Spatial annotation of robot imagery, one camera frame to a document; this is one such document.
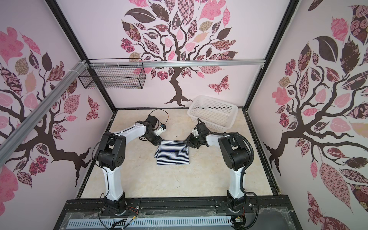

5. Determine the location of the blue white striped tank top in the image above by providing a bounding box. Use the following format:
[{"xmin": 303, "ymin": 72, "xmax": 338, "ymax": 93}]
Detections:
[{"xmin": 154, "ymin": 140, "xmax": 190, "ymax": 166}]

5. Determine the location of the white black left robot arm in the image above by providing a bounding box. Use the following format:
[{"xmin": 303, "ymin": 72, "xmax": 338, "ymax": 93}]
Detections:
[{"xmin": 96, "ymin": 115, "xmax": 166, "ymax": 215}]

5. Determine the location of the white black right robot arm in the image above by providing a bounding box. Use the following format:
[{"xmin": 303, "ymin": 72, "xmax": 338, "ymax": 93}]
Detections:
[{"xmin": 184, "ymin": 119, "xmax": 255, "ymax": 212}]

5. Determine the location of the white plastic laundry basket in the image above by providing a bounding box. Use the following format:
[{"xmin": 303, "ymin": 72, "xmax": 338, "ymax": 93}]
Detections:
[{"xmin": 187, "ymin": 95, "xmax": 238, "ymax": 132}]

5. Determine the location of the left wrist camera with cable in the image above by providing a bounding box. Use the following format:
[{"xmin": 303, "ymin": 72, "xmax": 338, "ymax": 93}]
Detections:
[{"xmin": 148, "ymin": 109, "xmax": 169, "ymax": 136}]

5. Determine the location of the black wire mesh basket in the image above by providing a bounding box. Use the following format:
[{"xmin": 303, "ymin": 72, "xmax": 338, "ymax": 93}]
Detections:
[{"xmin": 79, "ymin": 57, "xmax": 146, "ymax": 90}]

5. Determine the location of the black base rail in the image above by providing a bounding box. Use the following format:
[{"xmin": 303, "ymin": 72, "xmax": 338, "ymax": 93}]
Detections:
[{"xmin": 62, "ymin": 195, "xmax": 293, "ymax": 214}]

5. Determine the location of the white slotted cable duct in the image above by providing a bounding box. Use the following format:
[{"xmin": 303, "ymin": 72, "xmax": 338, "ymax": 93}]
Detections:
[{"xmin": 65, "ymin": 216, "xmax": 232, "ymax": 230}]

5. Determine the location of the silver aluminium back rail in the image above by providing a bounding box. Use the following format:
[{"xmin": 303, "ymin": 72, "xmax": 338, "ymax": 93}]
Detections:
[{"xmin": 89, "ymin": 59, "xmax": 265, "ymax": 68}]

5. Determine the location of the silver aluminium rail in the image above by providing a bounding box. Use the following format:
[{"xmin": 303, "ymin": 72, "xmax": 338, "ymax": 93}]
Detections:
[
  {"xmin": 1, "ymin": 60, "xmax": 88, "ymax": 165},
  {"xmin": 89, "ymin": 59, "xmax": 265, "ymax": 68}
]

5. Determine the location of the black metal frame post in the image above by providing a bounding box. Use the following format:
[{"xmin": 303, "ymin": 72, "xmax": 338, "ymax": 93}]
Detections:
[{"xmin": 45, "ymin": 0, "xmax": 117, "ymax": 113}]

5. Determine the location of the silver aluminium left rail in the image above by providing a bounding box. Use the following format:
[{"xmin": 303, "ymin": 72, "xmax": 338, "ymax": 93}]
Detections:
[{"xmin": 1, "ymin": 60, "xmax": 88, "ymax": 165}]

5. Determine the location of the black right frame post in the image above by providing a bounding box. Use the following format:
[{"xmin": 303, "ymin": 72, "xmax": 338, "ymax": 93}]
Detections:
[{"xmin": 243, "ymin": 0, "xmax": 300, "ymax": 111}]

